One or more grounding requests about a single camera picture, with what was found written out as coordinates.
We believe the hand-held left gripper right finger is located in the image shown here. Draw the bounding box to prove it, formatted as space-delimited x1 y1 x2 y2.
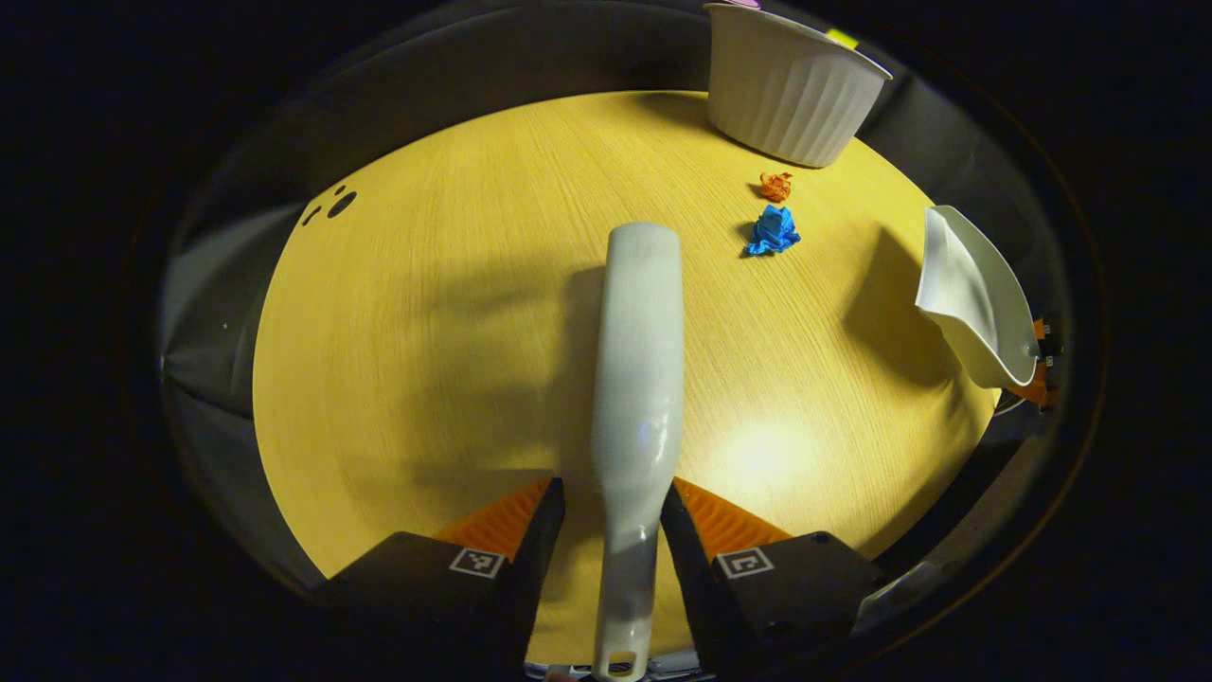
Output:
660 478 888 669

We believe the blue paper trash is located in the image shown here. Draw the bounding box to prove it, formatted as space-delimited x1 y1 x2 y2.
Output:
742 205 802 258

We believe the wooden desktop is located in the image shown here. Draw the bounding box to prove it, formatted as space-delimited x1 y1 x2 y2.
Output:
252 90 1007 666

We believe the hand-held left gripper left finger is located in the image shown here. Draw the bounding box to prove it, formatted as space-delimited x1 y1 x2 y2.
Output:
322 478 567 669

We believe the white ribbed garbage bin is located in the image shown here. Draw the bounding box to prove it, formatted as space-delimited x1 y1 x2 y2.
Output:
704 2 894 170

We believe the white plastic dustpan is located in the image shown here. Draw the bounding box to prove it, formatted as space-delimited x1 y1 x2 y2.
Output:
915 205 1041 390

